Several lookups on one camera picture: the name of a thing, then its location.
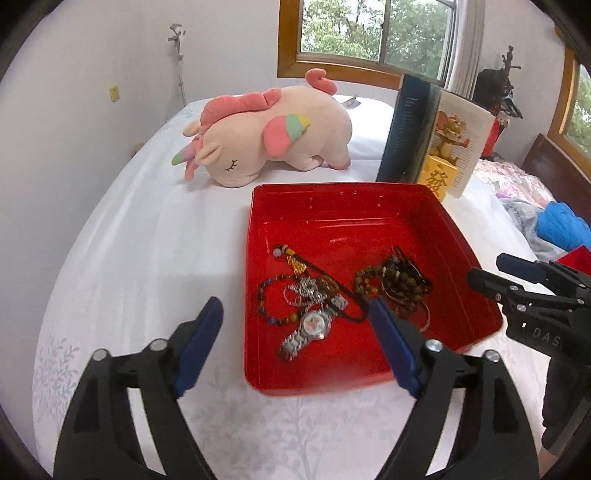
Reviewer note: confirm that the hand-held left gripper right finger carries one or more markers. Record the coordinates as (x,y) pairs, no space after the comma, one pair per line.
(392,341)

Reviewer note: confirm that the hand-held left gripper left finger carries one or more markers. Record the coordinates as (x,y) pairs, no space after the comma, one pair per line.
(203,332)

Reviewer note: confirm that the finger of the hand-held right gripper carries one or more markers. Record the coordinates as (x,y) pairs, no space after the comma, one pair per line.
(494,286)
(517,265)

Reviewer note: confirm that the wide silver bangle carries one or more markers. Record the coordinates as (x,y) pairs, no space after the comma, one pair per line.
(427,318)

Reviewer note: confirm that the silver wristwatch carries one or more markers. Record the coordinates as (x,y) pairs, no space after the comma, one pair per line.
(314,323)

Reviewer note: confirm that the red plastic box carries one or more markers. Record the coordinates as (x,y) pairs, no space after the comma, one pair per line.
(351,221)

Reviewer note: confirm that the person's right hand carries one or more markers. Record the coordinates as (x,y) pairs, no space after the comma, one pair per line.
(565,397)

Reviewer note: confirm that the grey cloth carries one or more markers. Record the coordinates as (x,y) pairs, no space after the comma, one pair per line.
(521,221)

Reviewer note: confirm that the small red carton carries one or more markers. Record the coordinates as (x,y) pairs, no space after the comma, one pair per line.
(577,258)

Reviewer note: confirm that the blue cloth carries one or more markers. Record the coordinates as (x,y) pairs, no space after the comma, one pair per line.
(565,226)

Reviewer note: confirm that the pink floral bedding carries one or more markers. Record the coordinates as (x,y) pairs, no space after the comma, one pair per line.
(512,182)

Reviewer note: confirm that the dark wooden headboard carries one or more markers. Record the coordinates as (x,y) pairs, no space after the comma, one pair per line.
(554,161)

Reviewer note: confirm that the mouse figurine on yellow block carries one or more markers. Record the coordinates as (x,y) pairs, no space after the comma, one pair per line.
(443,180)

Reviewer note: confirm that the red hanging bag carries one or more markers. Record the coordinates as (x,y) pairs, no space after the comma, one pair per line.
(495,134)

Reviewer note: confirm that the open standing book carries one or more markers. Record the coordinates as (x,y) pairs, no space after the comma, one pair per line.
(406,134)

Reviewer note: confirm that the narrow wooden framed window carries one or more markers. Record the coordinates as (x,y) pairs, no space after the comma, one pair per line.
(575,101)

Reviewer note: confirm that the coat rack with dark clothes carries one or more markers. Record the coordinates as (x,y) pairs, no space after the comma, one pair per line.
(501,87)

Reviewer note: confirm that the pink unicorn plush toy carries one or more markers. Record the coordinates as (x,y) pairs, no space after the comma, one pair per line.
(286,129)

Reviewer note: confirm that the white curtain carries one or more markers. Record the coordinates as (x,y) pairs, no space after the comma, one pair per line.
(464,50)

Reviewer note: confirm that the yellow wall switch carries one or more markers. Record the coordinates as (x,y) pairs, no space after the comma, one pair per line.
(113,93)

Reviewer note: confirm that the metal wall hook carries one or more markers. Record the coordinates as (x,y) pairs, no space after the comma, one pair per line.
(178,46)

